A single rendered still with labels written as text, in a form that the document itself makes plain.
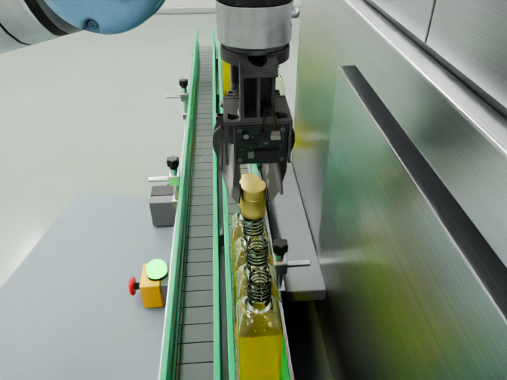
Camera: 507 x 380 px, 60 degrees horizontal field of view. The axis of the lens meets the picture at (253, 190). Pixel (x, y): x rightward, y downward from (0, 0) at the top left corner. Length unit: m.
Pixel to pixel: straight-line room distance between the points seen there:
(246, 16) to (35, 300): 0.86
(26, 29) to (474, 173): 0.30
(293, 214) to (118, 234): 0.48
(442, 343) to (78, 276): 0.91
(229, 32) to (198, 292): 0.55
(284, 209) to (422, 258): 0.69
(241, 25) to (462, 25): 0.18
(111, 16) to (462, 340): 0.30
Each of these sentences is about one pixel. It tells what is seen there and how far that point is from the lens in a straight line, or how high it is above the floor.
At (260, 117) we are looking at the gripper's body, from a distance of 0.45.
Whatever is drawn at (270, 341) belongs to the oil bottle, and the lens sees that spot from 0.57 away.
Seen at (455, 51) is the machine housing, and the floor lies 1.41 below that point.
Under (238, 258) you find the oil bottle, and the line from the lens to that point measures 0.63.
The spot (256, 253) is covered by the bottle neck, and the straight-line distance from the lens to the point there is 0.56.
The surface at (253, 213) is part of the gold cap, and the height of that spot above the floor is 1.16.
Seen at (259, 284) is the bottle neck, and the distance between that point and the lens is 0.52.
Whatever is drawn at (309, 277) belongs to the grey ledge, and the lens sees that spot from 0.89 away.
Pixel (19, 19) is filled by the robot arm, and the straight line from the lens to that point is 0.32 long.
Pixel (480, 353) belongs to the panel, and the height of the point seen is 1.28.
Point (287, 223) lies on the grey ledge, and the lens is 1.00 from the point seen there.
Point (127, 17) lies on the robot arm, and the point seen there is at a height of 1.46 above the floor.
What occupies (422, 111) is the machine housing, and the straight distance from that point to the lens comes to 0.39.
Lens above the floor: 1.53
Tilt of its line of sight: 36 degrees down
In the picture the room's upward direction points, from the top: straight up
